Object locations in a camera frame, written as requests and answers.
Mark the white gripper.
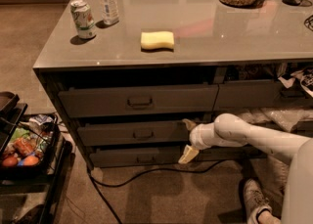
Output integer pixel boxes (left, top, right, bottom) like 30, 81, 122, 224
178, 118, 223, 164

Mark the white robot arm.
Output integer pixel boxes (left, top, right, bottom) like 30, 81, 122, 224
179, 113, 313, 224

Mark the white sneaker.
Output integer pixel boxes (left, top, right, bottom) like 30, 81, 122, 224
243, 179, 272, 224

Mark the grey counter cabinet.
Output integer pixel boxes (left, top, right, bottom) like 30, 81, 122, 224
34, 0, 313, 168

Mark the yellow sponge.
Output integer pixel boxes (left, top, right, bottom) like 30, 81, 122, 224
141, 31, 174, 50

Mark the crumpled white paper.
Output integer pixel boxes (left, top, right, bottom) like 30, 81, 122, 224
279, 67, 313, 98

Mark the black bin of snacks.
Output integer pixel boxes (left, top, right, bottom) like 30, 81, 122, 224
0, 113, 59, 180

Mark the green white soda can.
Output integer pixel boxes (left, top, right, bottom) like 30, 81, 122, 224
70, 0, 96, 40

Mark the dark tray on cart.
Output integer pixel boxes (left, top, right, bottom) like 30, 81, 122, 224
0, 91, 20, 115

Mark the black power cable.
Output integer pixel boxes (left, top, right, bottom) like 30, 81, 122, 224
86, 158, 229, 224

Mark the black cart frame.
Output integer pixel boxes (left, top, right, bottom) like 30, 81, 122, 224
0, 104, 72, 224

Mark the black coiled cable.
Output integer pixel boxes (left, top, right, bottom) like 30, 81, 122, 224
302, 15, 313, 32

